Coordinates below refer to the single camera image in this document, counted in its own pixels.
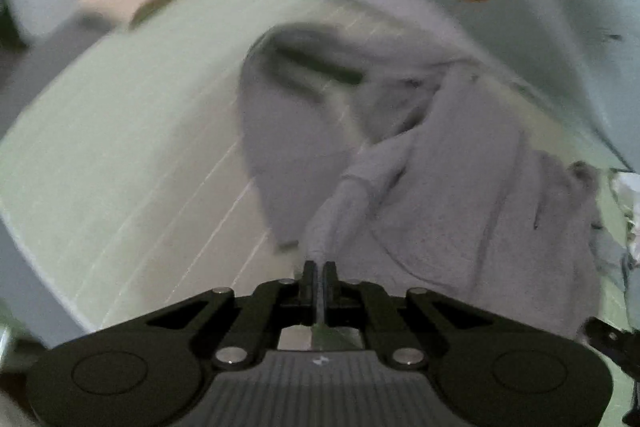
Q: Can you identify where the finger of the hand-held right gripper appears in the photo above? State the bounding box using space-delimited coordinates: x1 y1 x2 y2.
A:
582 316 640 378

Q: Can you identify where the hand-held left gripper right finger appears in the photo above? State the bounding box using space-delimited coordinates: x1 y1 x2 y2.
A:
323 261 494 370

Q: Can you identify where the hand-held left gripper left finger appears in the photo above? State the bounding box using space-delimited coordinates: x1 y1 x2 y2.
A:
147 260 320 370

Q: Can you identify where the grey hoodie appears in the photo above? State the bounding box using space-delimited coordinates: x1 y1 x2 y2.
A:
237 22 608 343

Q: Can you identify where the white shirt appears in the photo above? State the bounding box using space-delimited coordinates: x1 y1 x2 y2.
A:
607 169 640 268

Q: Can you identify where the green checked bed mat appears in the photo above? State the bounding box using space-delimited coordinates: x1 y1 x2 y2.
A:
0 0 640 338

